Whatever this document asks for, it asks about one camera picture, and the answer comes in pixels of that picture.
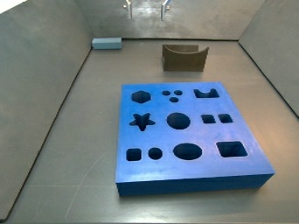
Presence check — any blue foam shape board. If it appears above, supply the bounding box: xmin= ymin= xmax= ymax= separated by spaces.
xmin=116 ymin=82 xmax=275 ymax=196

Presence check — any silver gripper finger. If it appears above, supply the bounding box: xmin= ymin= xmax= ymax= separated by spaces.
xmin=124 ymin=0 xmax=132 ymax=19
xmin=160 ymin=0 xmax=171 ymax=21

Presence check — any light blue rectangular block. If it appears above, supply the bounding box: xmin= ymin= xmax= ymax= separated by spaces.
xmin=92 ymin=38 xmax=122 ymax=50

